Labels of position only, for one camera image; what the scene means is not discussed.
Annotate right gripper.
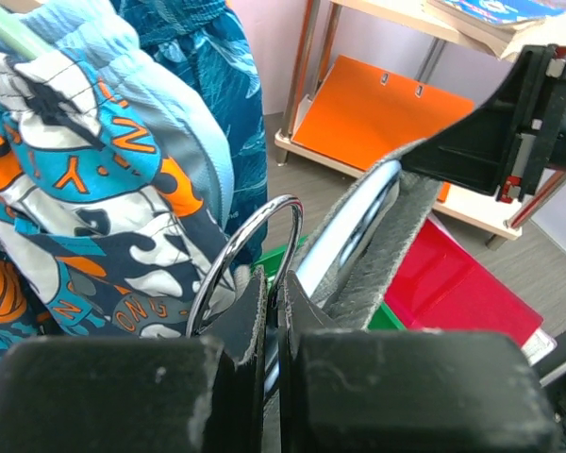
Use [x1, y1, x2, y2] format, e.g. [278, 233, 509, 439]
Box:
[401, 44, 566, 201]

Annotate white two-tier side table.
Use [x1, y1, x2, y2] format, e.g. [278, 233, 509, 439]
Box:
[275, 1, 566, 245]

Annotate red folder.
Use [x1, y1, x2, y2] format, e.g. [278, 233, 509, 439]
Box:
[384, 220, 543, 346]

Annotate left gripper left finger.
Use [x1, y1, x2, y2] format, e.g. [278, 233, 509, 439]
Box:
[0, 269, 267, 452]

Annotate mint green hanger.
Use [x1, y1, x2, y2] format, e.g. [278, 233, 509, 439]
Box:
[0, 6, 52, 60]

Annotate light blue shorts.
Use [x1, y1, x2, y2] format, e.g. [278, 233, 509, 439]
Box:
[17, 1, 234, 226]

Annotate orange teal cartoon shorts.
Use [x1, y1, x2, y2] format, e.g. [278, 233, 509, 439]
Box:
[0, 50, 226, 359]

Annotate grey shorts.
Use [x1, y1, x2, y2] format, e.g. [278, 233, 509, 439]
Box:
[295, 141, 441, 329]

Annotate white papers under folder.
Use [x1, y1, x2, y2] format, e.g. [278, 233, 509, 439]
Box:
[522, 328, 557, 365]

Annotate orange folder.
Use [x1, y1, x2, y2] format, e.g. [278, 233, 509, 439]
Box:
[291, 56, 474, 177]

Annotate light blue hanger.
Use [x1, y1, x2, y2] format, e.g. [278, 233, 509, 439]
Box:
[186, 159, 401, 338]

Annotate blue cover book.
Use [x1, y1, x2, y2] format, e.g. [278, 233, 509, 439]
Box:
[423, 0, 566, 45]

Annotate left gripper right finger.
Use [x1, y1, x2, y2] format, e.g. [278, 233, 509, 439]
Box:
[278, 273, 558, 452]

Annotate dark teal patterned shorts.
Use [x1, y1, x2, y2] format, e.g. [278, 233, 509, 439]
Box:
[110, 0, 270, 265]

